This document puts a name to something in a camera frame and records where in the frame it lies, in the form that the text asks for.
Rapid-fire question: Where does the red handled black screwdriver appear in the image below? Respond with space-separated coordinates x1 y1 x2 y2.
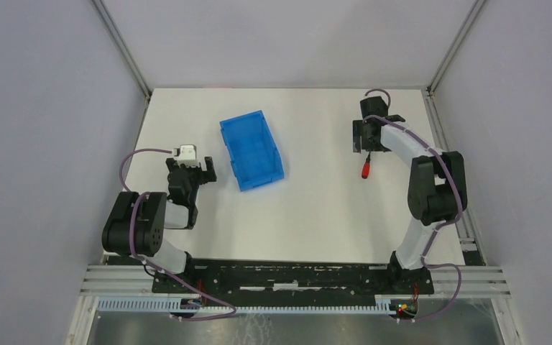
361 152 371 179

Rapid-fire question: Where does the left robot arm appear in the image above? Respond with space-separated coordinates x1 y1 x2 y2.
101 156 217 293

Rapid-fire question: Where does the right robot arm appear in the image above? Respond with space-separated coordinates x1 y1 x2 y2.
352 115 467 293

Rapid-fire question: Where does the blue plastic storage bin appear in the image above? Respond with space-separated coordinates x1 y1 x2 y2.
219 110 285 192

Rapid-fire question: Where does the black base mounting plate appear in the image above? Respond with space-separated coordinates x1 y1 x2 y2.
152 258 435 308

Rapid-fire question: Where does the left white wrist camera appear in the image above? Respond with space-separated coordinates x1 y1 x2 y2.
172 144 199 167

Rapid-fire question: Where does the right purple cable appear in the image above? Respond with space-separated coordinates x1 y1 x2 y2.
364 88 464 323

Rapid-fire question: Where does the purple cable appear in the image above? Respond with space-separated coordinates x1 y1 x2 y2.
119 147 238 322
364 88 464 323

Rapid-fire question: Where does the white slotted cable duct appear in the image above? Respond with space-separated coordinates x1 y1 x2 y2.
97 297 395 316

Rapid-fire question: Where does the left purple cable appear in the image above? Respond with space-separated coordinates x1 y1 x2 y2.
119 147 238 322

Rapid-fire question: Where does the aluminium frame post left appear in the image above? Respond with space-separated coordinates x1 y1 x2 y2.
89 0 152 102

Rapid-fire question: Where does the aluminium frame rail right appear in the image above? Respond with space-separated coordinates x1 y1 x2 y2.
421 86 487 266

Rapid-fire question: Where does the aluminium frame rail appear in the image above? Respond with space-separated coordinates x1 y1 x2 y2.
80 265 512 299
421 86 487 266

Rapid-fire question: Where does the aluminium frame rail front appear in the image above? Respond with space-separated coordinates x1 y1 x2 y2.
80 265 512 299

